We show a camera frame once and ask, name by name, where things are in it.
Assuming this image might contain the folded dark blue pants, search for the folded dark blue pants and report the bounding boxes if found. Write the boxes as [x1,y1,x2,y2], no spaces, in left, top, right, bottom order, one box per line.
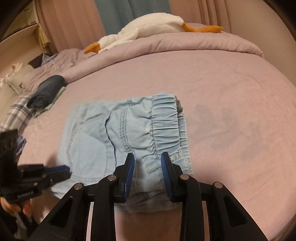
[26,75,65,109]

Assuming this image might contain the pink curtain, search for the pink curtain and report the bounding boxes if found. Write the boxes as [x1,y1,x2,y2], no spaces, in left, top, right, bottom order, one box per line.
[35,0,107,52]
[169,0,232,33]

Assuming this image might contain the blue curtain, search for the blue curtain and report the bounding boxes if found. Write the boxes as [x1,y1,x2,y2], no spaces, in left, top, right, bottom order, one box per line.
[94,0,173,35]

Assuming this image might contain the beige pillow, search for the beige pillow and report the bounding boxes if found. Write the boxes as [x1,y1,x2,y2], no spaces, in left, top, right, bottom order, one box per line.
[6,65,40,94]

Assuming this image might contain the person's left hand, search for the person's left hand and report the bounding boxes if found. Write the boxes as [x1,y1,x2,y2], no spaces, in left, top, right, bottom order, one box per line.
[0,199,32,218]

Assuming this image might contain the pink bed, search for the pink bed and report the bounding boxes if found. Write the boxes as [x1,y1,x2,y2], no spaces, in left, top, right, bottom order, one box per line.
[0,46,296,241]

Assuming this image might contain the pink quilt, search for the pink quilt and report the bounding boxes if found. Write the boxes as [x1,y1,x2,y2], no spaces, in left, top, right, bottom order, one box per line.
[22,22,264,92]

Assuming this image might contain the dark crumpled garment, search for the dark crumpled garment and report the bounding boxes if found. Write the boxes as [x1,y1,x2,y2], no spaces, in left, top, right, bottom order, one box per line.
[28,54,45,68]

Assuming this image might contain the plaid shirt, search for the plaid shirt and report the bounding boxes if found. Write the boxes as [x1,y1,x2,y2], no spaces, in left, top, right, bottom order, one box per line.
[42,53,58,66]

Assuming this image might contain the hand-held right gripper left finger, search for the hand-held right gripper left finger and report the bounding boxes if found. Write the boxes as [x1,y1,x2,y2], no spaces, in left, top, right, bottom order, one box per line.
[28,153,136,241]

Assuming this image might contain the light blue strawberry pants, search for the light blue strawberry pants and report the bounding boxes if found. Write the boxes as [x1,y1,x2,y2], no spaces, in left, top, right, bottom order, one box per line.
[50,93,193,214]

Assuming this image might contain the plaid pillow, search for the plaid pillow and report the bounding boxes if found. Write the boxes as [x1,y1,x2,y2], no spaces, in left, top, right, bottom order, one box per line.
[0,93,37,139]

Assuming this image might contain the folded light green garment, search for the folded light green garment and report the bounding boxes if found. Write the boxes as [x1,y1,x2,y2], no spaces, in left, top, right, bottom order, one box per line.
[35,86,67,114]

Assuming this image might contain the yellow striped cloth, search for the yellow striped cloth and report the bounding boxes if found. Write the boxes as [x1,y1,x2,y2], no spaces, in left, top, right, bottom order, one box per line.
[38,23,50,49]

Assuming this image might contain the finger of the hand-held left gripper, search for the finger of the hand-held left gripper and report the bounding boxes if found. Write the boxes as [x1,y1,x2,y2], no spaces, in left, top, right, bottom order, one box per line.
[47,170,71,186]
[43,165,69,173]

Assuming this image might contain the folded light blue jeans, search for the folded light blue jeans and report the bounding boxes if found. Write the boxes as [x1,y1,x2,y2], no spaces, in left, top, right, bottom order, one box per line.
[16,136,26,161]

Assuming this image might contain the white goose plush toy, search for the white goose plush toy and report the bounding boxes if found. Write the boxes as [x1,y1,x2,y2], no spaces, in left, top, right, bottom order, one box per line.
[84,13,224,54]

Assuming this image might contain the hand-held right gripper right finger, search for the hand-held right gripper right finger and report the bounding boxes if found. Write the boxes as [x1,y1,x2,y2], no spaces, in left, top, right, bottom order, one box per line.
[161,152,270,241]

